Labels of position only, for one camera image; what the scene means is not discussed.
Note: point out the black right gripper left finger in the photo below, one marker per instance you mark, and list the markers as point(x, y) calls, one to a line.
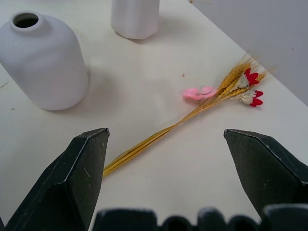
point(65, 178)

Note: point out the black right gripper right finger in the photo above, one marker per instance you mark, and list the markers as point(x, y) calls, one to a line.
point(262, 168)

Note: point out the round white ceramic vase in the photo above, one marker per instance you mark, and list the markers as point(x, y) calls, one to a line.
point(42, 62)

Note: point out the faceted white ceramic vase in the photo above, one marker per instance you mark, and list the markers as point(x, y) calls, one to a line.
point(134, 18)

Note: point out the dried wheat flower bouquet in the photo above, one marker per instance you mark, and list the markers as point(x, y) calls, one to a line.
point(192, 113)

